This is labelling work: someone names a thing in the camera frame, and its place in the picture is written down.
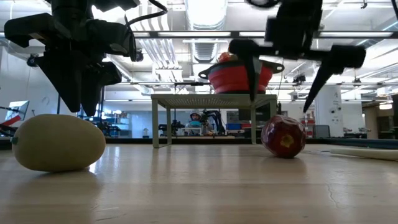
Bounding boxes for person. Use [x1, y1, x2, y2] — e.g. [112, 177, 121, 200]
[186, 109, 215, 137]

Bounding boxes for background computer monitor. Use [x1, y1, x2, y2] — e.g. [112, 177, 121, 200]
[4, 100, 30, 125]

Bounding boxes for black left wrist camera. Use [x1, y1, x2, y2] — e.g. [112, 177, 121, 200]
[93, 0, 141, 12]

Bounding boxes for black left camera cable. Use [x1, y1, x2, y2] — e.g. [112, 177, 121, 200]
[124, 0, 169, 27]

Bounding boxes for red colander grey rim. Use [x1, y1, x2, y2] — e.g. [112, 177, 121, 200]
[198, 58, 285, 95]

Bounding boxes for dark red apple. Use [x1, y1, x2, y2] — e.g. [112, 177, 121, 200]
[261, 114, 307, 159]

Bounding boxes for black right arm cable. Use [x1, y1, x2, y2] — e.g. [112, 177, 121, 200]
[245, 0, 280, 9]

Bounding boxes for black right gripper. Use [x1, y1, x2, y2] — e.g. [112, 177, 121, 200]
[228, 15, 367, 113]

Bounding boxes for white room pillar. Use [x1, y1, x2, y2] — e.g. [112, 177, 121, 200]
[313, 85, 343, 138]

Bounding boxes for green perforated metal shelf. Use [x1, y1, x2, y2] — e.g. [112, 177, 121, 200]
[150, 93, 277, 149]

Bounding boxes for silver ceiling duct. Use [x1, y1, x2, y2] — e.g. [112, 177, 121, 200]
[185, 0, 229, 63]

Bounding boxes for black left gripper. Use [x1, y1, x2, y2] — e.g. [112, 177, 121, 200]
[4, 12, 137, 118]

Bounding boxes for knife with cream handle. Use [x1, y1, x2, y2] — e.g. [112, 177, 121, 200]
[329, 147, 398, 162]

